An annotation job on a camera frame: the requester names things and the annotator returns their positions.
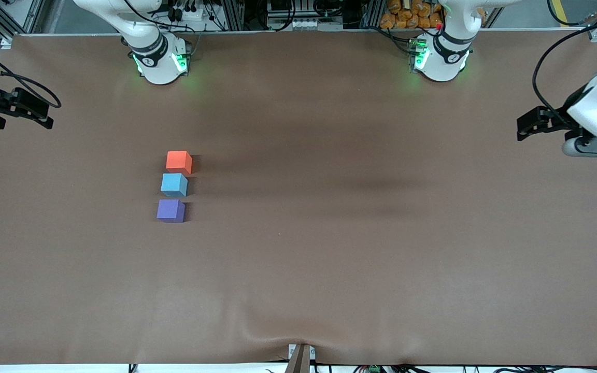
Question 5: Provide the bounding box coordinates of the blue block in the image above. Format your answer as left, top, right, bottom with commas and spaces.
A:
161, 173, 189, 198

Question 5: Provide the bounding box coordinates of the orange block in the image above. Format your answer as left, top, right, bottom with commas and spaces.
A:
166, 151, 193, 175

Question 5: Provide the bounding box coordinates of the purple block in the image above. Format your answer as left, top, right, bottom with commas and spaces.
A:
157, 199, 186, 223

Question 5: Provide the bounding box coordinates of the white connector block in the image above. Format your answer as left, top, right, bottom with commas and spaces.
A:
290, 18, 331, 31

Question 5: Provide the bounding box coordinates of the bag of orange items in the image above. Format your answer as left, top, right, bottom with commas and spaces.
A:
379, 0, 445, 30

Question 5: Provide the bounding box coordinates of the white power strip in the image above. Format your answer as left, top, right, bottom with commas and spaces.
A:
166, 4, 207, 22

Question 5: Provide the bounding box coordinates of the brown table mat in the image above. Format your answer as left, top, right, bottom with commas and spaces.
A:
0, 31, 597, 366

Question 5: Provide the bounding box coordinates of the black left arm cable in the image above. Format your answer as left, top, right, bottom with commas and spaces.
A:
532, 16, 597, 125

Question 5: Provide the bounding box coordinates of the metal clamp bracket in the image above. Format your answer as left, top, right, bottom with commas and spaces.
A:
288, 343, 316, 373

